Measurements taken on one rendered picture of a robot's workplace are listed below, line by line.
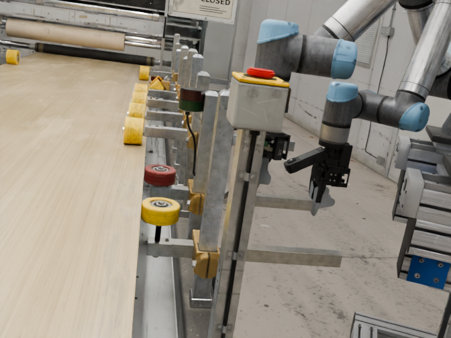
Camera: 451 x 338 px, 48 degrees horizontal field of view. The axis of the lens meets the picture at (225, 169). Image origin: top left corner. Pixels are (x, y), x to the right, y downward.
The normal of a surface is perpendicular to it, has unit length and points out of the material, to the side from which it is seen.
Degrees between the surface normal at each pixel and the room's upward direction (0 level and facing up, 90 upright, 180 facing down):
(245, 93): 90
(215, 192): 90
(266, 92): 90
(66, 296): 0
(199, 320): 0
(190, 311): 0
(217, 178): 90
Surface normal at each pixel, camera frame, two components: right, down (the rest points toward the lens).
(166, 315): 0.14, -0.95
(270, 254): 0.13, 0.29
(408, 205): -0.28, 0.23
